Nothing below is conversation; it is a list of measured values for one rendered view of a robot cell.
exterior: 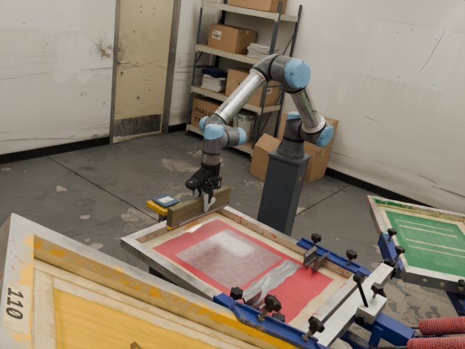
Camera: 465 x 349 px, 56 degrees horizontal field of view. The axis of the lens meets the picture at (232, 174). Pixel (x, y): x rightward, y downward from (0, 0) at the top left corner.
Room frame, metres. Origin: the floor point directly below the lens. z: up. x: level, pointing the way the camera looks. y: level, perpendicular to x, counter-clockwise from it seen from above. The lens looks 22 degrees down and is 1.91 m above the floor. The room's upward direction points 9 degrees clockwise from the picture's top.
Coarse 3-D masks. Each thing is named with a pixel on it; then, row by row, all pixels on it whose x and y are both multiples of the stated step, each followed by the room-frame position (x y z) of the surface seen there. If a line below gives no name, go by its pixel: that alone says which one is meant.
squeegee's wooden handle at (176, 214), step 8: (216, 192) 1.68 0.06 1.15; (224, 192) 1.71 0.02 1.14; (192, 200) 1.57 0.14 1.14; (200, 200) 1.59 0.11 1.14; (216, 200) 1.67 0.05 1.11; (224, 200) 1.72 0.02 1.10; (168, 208) 1.47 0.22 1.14; (176, 208) 1.48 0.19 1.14; (184, 208) 1.51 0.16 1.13; (192, 208) 1.55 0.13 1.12; (200, 208) 1.59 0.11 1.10; (168, 216) 1.47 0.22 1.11; (176, 216) 1.48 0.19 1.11; (184, 216) 1.51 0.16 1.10; (192, 216) 1.56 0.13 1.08; (168, 224) 1.47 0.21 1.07; (176, 224) 1.48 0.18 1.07
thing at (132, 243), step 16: (224, 208) 1.85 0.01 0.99; (160, 224) 1.60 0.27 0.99; (256, 224) 1.75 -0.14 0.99; (128, 240) 1.44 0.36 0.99; (144, 240) 1.50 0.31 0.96; (288, 240) 1.65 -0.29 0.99; (144, 256) 1.37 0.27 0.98; (160, 256) 1.37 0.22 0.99; (160, 272) 1.32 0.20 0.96; (176, 272) 1.29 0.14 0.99; (336, 272) 1.51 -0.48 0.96; (192, 288) 1.23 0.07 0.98; (208, 288) 1.23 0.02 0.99; (352, 288) 1.37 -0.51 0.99; (336, 304) 1.26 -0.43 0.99; (320, 320) 1.16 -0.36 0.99
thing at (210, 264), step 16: (176, 240) 1.56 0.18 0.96; (192, 240) 1.58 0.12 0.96; (176, 256) 1.44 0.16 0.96; (192, 256) 1.46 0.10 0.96; (208, 256) 1.48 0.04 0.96; (224, 256) 1.50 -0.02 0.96; (192, 272) 1.36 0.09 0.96; (208, 272) 1.37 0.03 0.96; (224, 272) 1.39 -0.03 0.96; (240, 272) 1.41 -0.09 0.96; (256, 272) 1.42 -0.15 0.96; (224, 288) 1.29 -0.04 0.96; (240, 288) 1.31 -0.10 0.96; (288, 304) 1.26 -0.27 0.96; (304, 304) 1.28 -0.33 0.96; (288, 320) 1.18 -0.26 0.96
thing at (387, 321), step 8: (376, 320) 1.14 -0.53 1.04; (384, 320) 1.15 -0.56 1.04; (392, 320) 1.16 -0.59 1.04; (368, 328) 1.15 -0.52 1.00; (384, 328) 1.12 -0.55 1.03; (392, 328) 1.11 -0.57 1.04; (400, 328) 1.12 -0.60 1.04; (408, 328) 1.13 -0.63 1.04; (384, 336) 1.12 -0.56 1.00; (392, 336) 1.10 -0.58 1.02; (400, 336) 1.09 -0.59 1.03; (408, 336) 1.09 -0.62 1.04; (400, 344) 1.09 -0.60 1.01
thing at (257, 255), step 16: (208, 224) 1.74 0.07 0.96; (224, 224) 1.76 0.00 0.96; (208, 240) 1.60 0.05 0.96; (224, 240) 1.62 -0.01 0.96; (240, 240) 1.64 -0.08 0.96; (256, 240) 1.67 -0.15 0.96; (240, 256) 1.52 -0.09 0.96; (256, 256) 1.54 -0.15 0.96; (272, 256) 1.56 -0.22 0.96; (288, 256) 1.58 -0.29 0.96; (304, 272) 1.48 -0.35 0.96; (288, 288) 1.36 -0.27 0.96; (304, 288) 1.37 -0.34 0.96; (320, 288) 1.39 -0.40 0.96
